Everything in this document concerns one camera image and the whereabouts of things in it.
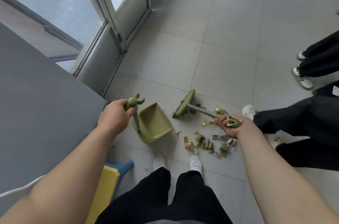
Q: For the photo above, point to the person's left hand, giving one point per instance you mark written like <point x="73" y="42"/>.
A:
<point x="116" y="119"/>

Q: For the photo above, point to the person's right hand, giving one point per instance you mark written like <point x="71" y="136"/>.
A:
<point x="241" y="131"/>

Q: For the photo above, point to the green dustpan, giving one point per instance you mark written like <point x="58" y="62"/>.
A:
<point x="156" y="126"/>

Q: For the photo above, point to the cardboard scraps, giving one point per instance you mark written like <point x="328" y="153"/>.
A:
<point x="189" y="143"/>

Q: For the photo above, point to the green broom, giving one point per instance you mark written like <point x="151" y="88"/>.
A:
<point x="185" y="102"/>

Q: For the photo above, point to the person's left forearm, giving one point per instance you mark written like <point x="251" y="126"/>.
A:
<point x="61" y="178"/>

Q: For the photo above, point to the person's right forearm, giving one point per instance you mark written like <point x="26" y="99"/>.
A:
<point x="278" y="178"/>

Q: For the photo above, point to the person's right white shoe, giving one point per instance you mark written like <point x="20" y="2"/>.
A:
<point x="195" y="164"/>

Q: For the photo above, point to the person's white shoe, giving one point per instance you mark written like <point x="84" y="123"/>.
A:
<point x="159" y="162"/>
<point x="195" y="164"/>

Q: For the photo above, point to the person's left white shoe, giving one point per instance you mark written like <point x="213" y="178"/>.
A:
<point x="159" y="162"/>

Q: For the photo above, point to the grey tiled floor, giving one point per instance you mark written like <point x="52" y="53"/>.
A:
<point x="225" y="46"/>

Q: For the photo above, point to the person's black trousers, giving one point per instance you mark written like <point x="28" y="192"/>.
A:
<point x="159" y="200"/>

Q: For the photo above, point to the yellow top blue stool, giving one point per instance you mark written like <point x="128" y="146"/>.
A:
<point x="103" y="192"/>

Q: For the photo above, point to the white paper label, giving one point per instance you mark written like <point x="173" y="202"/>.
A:
<point x="335" y="91"/>

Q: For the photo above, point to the aluminium screen door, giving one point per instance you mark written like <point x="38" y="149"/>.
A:
<point x="132" y="12"/>

